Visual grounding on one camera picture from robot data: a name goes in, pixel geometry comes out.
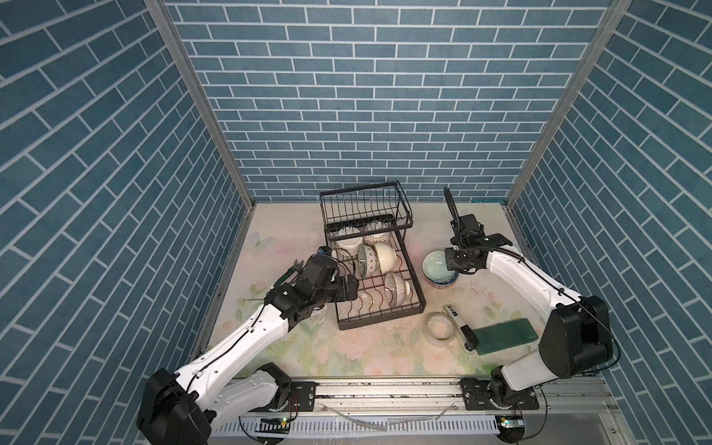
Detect plain white ceramic bowl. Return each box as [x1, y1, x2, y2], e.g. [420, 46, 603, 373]
[336, 226, 363, 257]

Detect green rimmed striped bowl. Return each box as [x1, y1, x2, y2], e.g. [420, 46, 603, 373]
[357, 244, 379, 279]

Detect cream ceramic bowl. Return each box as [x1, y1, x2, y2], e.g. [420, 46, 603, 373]
[374, 242, 398, 274]

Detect brown striped ceramic bowl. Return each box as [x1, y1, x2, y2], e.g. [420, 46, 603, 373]
[384, 273, 412, 308]

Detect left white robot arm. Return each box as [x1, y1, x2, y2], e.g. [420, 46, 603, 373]
[136, 253, 359, 444]

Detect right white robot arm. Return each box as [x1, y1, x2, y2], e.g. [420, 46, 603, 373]
[445, 212, 619, 409]

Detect green sponge pad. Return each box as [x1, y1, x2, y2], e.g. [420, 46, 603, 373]
[474, 318, 540, 355]

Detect left controller board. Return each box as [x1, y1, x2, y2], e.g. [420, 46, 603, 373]
[255, 417, 293, 439]

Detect controller board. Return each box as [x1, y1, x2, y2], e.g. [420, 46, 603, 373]
[255, 417, 293, 439]
[494, 415, 526, 444]

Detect right controller board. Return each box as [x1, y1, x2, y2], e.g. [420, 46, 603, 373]
[494, 415, 526, 444]

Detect green handled pliers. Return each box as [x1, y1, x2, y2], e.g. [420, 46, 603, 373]
[273, 260, 304, 289]

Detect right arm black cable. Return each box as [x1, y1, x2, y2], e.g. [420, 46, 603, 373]
[442, 186, 622, 375]

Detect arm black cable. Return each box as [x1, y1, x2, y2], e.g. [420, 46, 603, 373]
[442, 186, 622, 375]
[182, 249, 357, 429]

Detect black wire dish rack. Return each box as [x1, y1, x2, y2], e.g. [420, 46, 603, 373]
[319, 182, 426, 330]

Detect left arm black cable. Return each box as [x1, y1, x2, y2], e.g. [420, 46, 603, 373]
[182, 249, 357, 429]

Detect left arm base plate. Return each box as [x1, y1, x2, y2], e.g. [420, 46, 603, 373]
[276, 381, 318, 412]

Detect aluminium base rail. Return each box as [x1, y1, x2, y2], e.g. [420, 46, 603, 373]
[210, 376, 617, 439]

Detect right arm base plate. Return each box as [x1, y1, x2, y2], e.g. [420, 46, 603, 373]
[459, 378, 540, 411]

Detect white cable tie strip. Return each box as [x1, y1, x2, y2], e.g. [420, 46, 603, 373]
[321, 403, 456, 432]

